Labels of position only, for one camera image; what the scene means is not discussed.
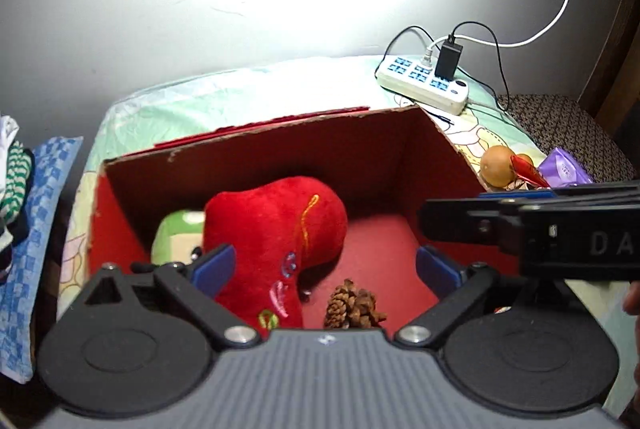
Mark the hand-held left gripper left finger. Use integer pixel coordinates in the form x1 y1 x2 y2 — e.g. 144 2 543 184
82 244 263 353

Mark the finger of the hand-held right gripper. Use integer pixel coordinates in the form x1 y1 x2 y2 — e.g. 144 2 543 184
477 189 558 202
419 197 523 256

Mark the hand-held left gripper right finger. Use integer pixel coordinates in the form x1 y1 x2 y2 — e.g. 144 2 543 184
394 245 583 353

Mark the cardboard box with red lining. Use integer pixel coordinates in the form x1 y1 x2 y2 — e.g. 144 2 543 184
86 105 523 334

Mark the person's right hand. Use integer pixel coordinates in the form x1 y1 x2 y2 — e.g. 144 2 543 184
622 281 640 326

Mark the red shiny wrapper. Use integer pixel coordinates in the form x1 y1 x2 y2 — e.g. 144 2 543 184
509 153 551 190

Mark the round brown-orange fruit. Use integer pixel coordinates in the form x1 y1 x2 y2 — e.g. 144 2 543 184
481 145 518 188

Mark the green and white plush toy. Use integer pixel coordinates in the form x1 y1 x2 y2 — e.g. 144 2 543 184
151 209 207 266

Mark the purple packet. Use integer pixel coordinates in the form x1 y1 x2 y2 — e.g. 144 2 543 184
539 147 595 188

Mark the red plush toy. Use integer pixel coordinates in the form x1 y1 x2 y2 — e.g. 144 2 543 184
202 176 349 340

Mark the brown patterned seat cushion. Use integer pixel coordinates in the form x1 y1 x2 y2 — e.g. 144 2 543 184
495 94 635 184

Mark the brown pine cone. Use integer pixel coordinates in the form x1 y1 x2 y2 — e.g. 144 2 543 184
324 279 388 331

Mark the white power strip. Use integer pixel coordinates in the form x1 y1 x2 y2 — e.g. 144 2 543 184
376 55 471 116

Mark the black charger plug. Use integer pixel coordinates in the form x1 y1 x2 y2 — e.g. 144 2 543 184
434 34 464 80

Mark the brown wooden furniture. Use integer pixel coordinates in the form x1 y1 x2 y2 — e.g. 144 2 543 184
580 0 640 134

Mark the blue checkered cloth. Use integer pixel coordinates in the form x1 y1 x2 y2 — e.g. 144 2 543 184
0 136 85 385

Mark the green and white striped cloth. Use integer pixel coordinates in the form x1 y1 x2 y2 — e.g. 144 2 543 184
0 141 34 230

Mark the black cable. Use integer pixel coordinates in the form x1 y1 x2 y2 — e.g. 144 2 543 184
384 21 512 112

